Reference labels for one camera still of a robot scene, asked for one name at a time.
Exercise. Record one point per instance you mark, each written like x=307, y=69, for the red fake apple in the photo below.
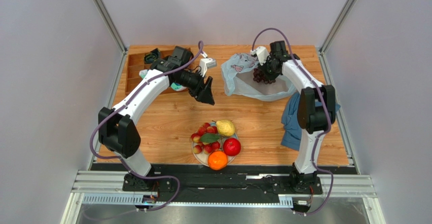
x=232, y=147

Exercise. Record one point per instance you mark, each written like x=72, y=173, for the blue cloth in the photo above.
x=292, y=131

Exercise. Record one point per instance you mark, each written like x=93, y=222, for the orange fake persimmon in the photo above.
x=217, y=160

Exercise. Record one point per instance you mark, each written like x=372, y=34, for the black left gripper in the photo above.
x=203, y=92

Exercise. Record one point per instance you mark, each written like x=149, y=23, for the red yellow lychee bunch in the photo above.
x=206, y=140

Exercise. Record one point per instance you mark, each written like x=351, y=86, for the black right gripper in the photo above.
x=266, y=70

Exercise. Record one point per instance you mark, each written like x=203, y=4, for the dark fake grape bunch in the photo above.
x=259, y=77

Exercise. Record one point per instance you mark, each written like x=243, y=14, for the yellow fake pear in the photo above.
x=225, y=127

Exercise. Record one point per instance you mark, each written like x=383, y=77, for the green white sock left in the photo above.
x=144, y=74

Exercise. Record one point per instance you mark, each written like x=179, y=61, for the translucent printed plastic bag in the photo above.
x=238, y=76

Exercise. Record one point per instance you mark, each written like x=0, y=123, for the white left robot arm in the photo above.
x=116, y=128

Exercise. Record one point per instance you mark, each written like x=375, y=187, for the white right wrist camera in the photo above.
x=261, y=53

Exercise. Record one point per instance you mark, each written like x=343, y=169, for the dark rolled sock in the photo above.
x=152, y=56

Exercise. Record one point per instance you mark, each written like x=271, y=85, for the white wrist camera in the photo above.
x=205, y=64
x=261, y=53

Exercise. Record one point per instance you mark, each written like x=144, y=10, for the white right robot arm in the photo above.
x=316, y=110

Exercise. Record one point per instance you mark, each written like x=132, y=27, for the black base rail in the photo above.
x=234, y=184

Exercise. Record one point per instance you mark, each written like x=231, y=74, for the green white sock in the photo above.
x=144, y=74
x=177, y=87

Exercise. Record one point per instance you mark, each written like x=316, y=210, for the cream and blue plate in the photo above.
x=202, y=158

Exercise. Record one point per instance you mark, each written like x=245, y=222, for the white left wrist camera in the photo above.
x=205, y=64

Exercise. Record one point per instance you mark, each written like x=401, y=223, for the green white sock right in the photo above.
x=177, y=87

